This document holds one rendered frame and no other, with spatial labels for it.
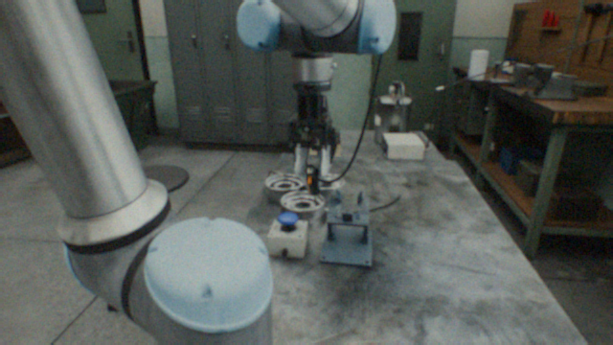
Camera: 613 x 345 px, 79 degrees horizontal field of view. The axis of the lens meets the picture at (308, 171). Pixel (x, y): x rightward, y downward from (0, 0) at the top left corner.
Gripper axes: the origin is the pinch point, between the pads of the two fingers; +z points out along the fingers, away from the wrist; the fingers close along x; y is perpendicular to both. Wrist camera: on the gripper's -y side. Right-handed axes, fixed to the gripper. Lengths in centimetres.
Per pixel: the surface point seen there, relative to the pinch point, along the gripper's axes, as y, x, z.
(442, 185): -32.5, 32.4, 13.0
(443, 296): 16.5, 25.2, 13.1
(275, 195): -13.1, -11.9, 10.7
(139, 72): -320, -249, 19
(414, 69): -301, 48, 8
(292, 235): 8.8, -2.6, 8.6
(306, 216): -2.9, -1.8, 10.5
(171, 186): -58, -68, 32
